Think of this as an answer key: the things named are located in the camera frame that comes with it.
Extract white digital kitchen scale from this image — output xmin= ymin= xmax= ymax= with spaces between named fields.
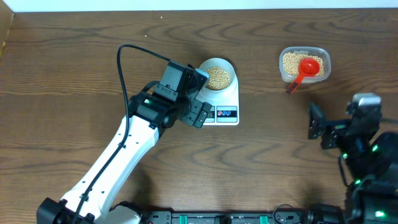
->
xmin=195 ymin=73 xmax=241 ymax=126

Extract red plastic measuring scoop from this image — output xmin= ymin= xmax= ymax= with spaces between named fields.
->
xmin=285 ymin=58 xmax=320 ymax=95

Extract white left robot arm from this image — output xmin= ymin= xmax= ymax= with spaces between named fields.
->
xmin=37 ymin=91 xmax=212 ymax=223

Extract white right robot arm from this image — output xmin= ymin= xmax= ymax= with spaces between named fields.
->
xmin=303 ymin=101 xmax=397 ymax=223

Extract soybeans in bowl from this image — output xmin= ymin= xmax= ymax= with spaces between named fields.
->
xmin=206 ymin=67 xmax=230 ymax=91

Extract grey plastic bowl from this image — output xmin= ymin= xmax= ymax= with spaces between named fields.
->
xmin=199 ymin=58 xmax=238 ymax=91

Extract soybeans in container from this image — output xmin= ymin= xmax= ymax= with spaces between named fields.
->
xmin=282 ymin=52 xmax=325 ymax=77

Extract clear plastic container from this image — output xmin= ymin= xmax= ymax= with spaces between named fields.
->
xmin=279 ymin=47 xmax=331 ymax=83

